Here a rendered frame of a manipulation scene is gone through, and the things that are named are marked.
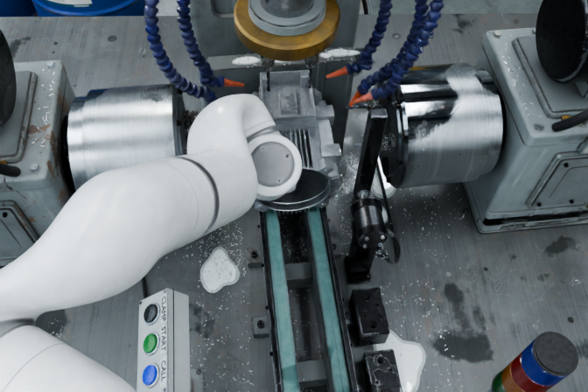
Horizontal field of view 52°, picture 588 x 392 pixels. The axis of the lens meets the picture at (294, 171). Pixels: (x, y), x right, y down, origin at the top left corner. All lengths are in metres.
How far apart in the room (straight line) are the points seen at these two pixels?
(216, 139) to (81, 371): 0.33
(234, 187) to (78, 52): 1.23
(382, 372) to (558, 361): 0.41
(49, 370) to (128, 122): 0.67
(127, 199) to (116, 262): 0.05
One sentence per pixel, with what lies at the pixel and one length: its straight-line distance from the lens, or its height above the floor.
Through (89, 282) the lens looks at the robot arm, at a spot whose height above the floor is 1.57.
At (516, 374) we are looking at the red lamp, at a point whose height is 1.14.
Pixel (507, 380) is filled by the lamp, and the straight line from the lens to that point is 1.00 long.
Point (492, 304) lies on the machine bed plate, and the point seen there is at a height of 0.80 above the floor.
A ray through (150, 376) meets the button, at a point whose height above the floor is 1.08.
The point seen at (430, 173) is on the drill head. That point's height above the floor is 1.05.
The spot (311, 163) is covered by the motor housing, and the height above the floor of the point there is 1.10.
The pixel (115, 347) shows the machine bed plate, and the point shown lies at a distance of 1.32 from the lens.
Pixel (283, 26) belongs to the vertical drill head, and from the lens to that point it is 0.99.
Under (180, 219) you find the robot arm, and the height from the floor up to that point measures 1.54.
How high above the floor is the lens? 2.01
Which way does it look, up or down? 55 degrees down
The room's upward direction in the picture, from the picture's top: 2 degrees clockwise
